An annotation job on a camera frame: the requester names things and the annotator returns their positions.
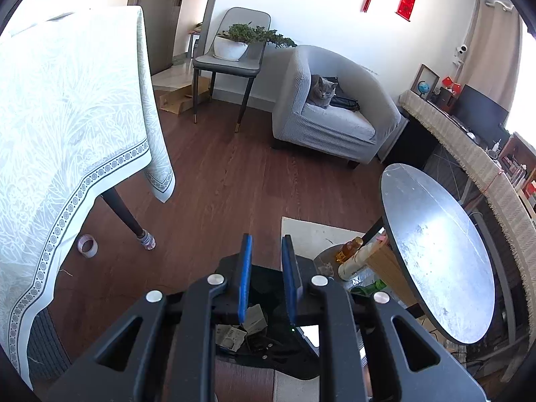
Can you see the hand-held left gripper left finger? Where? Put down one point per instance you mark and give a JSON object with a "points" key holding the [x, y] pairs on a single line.
{"points": [[245, 276]]}

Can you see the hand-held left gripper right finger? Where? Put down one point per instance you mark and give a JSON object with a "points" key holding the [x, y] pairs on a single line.
{"points": [[289, 276]]}

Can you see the black trash bin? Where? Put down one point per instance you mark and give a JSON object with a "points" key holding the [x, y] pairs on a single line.
{"points": [[268, 343]]}

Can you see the beige floor rug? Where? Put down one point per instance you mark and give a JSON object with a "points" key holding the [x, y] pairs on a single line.
{"points": [[310, 234]]}

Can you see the cream bottle with amber cap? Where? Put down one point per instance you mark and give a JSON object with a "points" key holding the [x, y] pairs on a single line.
{"points": [[356, 259]]}

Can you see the green glass bottle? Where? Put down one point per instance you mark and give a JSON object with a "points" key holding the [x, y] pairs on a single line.
{"points": [[368, 288]]}

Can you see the light wooden box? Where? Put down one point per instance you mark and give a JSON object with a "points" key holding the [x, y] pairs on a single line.
{"points": [[389, 270]]}

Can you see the dark table leg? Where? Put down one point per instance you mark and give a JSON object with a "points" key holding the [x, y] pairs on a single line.
{"points": [[123, 213]]}

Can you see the round grey marble table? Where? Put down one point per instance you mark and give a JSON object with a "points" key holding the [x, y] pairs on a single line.
{"points": [[435, 255]]}

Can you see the pale tape roll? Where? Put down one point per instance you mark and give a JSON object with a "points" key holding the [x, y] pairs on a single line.
{"points": [[81, 247]]}

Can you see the grey armchair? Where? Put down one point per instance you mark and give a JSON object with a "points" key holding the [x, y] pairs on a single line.
{"points": [[293, 104]]}

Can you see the black bag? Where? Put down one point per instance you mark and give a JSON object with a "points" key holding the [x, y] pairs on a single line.
{"points": [[345, 102]]}

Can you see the grey cat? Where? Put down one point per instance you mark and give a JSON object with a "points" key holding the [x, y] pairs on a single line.
{"points": [[321, 92]]}

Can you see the flat cardboard box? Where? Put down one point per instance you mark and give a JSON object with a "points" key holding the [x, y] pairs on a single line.
{"points": [[180, 96]]}

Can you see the potted plant in white pot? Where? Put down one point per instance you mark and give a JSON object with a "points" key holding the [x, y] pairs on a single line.
{"points": [[228, 50]]}

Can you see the small blue globe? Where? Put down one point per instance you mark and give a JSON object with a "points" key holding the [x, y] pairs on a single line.
{"points": [[423, 88]]}

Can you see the desk with lace cloth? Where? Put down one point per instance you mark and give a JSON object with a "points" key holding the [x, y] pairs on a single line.
{"points": [[515, 213]]}

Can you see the brown wooden speaker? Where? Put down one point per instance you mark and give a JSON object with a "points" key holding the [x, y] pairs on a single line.
{"points": [[444, 99]]}

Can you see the table with white tablecloth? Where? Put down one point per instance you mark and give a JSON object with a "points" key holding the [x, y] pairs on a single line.
{"points": [[71, 113]]}

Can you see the small red flags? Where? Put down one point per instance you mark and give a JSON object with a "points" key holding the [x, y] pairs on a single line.
{"points": [[451, 84]]}

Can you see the black monitor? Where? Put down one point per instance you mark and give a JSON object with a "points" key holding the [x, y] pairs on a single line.
{"points": [[481, 113]]}

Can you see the grey dining chair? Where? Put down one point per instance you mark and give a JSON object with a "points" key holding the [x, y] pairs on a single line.
{"points": [[243, 21]]}

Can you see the wooden desk shelf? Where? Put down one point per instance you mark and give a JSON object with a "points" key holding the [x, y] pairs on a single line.
{"points": [[519, 163]]}

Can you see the grey door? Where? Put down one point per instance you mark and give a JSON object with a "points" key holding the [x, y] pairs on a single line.
{"points": [[159, 16]]}

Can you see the beige curtain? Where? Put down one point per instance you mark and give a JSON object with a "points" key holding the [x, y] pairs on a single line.
{"points": [[490, 50]]}

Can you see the wooden picture frame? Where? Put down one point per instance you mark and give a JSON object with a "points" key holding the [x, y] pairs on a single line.
{"points": [[431, 75]]}

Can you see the white security camera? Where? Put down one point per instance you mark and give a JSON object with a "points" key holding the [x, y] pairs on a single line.
{"points": [[462, 52]]}

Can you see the red wall banner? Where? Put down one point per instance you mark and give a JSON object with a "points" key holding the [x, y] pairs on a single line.
{"points": [[406, 2]]}

